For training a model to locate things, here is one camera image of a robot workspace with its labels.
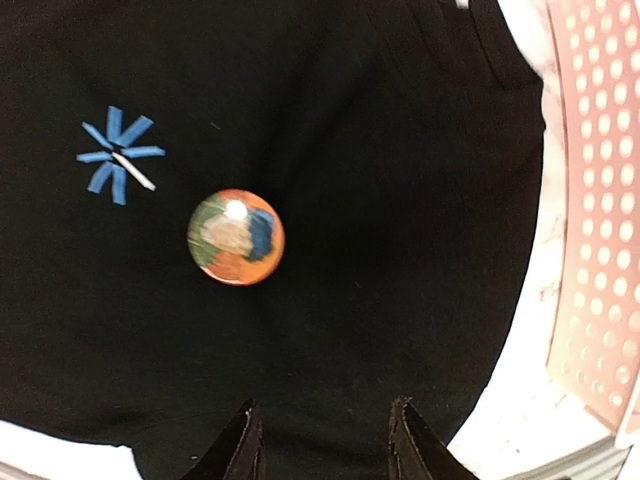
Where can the pink perforated plastic basket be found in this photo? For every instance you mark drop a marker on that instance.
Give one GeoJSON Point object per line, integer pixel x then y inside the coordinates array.
{"type": "Point", "coordinates": [594, 351]}

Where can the round orange white brooch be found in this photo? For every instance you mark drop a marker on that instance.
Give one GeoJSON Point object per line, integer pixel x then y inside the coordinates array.
{"type": "Point", "coordinates": [236, 237]}

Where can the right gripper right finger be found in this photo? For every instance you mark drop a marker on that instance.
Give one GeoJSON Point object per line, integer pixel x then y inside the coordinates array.
{"type": "Point", "coordinates": [415, 452]}

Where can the black t-shirt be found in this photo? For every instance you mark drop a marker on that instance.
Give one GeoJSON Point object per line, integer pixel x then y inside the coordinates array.
{"type": "Point", "coordinates": [399, 142]}

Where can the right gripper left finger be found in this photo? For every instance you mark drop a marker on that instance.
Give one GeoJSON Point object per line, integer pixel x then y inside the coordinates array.
{"type": "Point", "coordinates": [238, 451]}

